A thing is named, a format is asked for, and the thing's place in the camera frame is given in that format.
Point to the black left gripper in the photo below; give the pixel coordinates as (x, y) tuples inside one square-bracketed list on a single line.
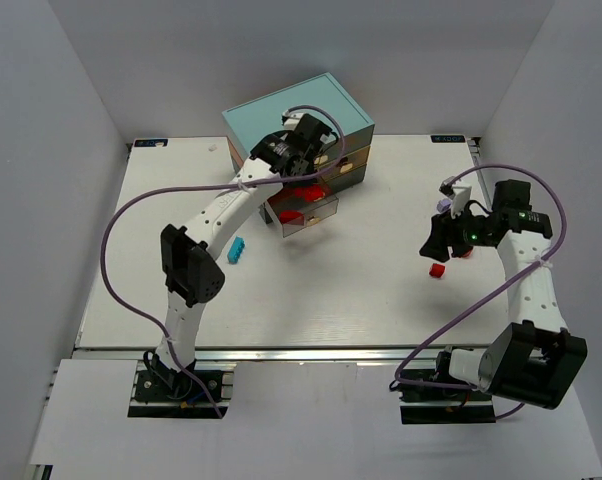
[(312, 132)]

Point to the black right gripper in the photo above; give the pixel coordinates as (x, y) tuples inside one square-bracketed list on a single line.
[(444, 232)]

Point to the red square lego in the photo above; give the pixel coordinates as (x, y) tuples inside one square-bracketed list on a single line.
[(437, 270)]

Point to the purple square lego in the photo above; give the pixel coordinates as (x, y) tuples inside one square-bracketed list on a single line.
[(443, 205)]

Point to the red long lego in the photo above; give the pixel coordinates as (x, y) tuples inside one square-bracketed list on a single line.
[(308, 194)]

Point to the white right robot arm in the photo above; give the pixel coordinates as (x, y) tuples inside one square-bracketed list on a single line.
[(535, 359)]

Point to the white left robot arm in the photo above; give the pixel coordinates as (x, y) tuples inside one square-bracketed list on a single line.
[(189, 253)]

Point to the teal drawer cabinet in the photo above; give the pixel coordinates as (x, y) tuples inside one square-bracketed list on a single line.
[(323, 97)]

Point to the right blue label sticker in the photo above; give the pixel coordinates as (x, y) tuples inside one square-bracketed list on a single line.
[(447, 138)]

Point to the blue label sticker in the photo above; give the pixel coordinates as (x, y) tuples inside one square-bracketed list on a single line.
[(150, 143), (447, 138)]

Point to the long teal lego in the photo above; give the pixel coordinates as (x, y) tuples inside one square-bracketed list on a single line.
[(236, 249)]

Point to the left blue label sticker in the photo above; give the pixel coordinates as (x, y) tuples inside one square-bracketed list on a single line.
[(150, 143)]

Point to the aluminium table right rail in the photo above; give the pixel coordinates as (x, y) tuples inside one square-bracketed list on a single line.
[(475, 150)]

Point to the aluminium table rail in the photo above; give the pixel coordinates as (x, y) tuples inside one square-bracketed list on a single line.
[(233, 355), (475, 150)]

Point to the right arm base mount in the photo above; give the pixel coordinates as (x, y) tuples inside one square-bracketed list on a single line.
[(421, 405)]

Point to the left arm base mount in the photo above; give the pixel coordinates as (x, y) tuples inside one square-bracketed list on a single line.
[(160, 392)]

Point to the aluminium table front rail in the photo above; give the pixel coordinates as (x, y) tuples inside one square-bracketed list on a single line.
[(233, 355)]

